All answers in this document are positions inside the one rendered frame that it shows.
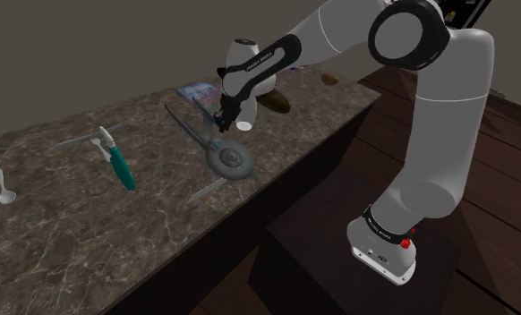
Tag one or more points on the large brown potato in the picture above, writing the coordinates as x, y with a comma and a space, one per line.
275, 101

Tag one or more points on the teal electric toothbrush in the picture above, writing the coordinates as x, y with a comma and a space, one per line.
121, 168

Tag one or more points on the small brown potato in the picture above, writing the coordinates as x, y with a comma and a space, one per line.
329, 79

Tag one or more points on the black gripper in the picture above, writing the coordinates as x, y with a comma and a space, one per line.
228, 112

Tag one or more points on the long grey butter knife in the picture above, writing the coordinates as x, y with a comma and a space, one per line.
75, 141

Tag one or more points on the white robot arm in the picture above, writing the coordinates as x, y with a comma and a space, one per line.
444, 144

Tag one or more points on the blue book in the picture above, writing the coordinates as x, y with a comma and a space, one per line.
199, 92

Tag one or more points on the dark robot stand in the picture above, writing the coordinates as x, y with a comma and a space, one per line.
313, 244

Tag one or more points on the grey pizza cutter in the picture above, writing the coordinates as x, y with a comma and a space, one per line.
231, 161

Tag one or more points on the white spoon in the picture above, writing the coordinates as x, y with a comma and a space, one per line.
5, 196

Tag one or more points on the grey serrated knife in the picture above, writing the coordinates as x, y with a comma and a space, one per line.
206, 190

